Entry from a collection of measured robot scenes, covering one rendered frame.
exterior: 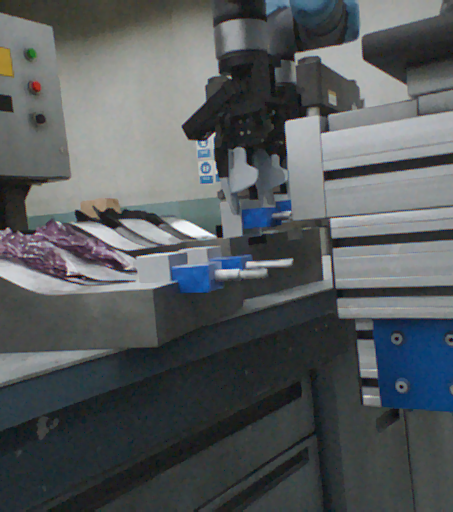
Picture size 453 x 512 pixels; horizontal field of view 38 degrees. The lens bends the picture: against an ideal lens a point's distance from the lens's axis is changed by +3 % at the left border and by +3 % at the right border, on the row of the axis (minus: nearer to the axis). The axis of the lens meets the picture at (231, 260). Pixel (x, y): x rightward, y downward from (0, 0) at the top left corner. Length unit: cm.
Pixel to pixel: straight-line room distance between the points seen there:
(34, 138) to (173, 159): 661
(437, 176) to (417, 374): 18
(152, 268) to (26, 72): 122
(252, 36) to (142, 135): 770
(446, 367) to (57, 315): 36
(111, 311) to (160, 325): 5
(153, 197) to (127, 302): 790
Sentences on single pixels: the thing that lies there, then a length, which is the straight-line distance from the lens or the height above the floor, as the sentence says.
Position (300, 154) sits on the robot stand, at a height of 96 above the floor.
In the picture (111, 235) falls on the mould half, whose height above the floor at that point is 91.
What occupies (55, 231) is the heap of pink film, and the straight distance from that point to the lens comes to 86.
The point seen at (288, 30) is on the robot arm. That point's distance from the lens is 125.
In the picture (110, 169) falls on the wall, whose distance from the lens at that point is 886.
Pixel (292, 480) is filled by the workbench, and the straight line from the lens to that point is 102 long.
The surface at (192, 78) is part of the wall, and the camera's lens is 833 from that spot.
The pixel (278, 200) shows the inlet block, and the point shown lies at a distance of 124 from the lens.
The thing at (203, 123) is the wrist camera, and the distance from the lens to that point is 97.
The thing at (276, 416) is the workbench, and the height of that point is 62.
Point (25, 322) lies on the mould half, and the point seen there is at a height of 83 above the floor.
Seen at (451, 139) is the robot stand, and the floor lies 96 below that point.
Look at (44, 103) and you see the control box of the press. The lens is 183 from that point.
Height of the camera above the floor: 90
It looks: 3 degrees down
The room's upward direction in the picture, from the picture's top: 5 degrees counter-clockwise
